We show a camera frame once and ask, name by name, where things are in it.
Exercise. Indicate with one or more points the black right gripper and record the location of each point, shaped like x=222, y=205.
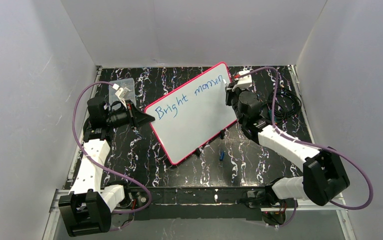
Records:
x=229, y=96

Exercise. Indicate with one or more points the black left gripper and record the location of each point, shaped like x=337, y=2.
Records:
x=133, y=116

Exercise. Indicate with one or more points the pink framed whiteboard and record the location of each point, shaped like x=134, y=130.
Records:
x=191, y=114

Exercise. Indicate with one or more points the blue marker cap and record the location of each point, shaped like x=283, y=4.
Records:
x=221, y=156

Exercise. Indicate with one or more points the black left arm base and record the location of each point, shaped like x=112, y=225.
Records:
x=121, y=198

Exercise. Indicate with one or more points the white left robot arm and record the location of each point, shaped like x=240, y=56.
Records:
x=88, y=207

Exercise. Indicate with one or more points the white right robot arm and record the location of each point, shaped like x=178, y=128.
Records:
x=323, y=174

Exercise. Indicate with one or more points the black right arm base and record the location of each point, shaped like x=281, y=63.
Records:
x=283, y=211

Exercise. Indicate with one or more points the metal whiteboard stand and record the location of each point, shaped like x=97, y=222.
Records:
x=198, y=151

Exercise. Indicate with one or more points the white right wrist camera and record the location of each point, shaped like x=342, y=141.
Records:
x=243, y=80

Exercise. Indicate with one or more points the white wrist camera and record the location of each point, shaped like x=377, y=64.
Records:
x=243, y=80
x=122, y=93

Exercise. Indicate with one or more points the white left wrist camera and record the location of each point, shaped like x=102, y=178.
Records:
x=122, y=93

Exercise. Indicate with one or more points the aluminium front frame rail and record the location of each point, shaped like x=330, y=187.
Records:
x=204, y=196

